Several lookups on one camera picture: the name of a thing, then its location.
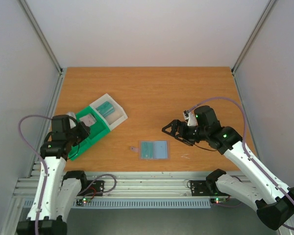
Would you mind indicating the grey card in tray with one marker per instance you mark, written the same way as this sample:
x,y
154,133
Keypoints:
x,y
89,120

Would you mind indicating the grey slotted cable duct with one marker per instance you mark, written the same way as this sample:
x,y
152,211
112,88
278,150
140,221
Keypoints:
x,y
101,203

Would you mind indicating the clear plastic bin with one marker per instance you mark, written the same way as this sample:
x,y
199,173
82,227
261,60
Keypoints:
x,y
116,118

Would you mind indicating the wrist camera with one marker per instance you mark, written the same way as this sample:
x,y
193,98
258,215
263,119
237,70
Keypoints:
x,y
189,118
72,119

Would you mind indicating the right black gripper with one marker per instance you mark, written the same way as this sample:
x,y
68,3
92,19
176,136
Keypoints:
x,y
182,131

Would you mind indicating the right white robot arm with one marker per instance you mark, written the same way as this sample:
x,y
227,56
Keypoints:
x,y
269,197

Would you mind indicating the blue card holder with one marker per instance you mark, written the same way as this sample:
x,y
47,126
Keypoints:
x,y
161,150

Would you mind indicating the green plastic tray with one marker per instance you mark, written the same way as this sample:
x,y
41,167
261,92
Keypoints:
x,y
98,130

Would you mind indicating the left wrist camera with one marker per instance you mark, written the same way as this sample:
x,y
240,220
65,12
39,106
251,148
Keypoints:
x,y
72,119

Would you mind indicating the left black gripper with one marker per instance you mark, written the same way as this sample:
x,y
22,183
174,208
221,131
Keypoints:
x,y
85,130

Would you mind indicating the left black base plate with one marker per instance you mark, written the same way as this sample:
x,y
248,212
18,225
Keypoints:
x,y
95,189

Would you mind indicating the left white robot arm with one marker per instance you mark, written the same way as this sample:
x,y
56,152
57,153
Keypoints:
x,y
56,191

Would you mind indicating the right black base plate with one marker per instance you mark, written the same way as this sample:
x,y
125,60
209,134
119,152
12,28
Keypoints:
x,y
200,188

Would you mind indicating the teal card stack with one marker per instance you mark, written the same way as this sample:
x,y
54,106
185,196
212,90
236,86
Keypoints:
x,y
105,109

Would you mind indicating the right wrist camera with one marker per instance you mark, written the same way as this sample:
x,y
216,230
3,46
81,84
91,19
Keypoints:
x,y
189,118

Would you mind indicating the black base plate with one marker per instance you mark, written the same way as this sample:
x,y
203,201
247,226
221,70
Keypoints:
x,y
95,189
200,188

